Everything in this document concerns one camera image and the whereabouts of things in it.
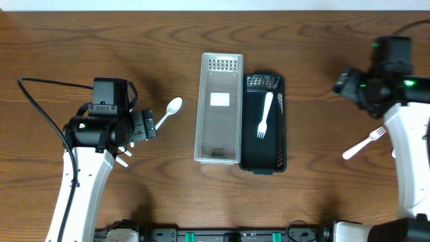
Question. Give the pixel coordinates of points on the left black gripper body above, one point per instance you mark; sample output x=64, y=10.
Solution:
x=148, y=124

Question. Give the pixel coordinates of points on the white plastic fork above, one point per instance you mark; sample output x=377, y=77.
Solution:
x=262, y=127
x=373, y=136

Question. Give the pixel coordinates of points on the white plastic spoon left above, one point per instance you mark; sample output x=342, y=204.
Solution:
x=172, y=108

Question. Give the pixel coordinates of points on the black plastic basket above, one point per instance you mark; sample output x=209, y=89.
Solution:
x=269, y=155

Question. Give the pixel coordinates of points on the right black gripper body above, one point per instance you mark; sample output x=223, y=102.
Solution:
x=345, y=86

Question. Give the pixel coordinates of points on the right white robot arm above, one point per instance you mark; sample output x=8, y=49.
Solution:
x=403, y=102

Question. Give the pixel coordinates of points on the clear plastic basket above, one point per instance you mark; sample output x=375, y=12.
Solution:
x=219, y=116

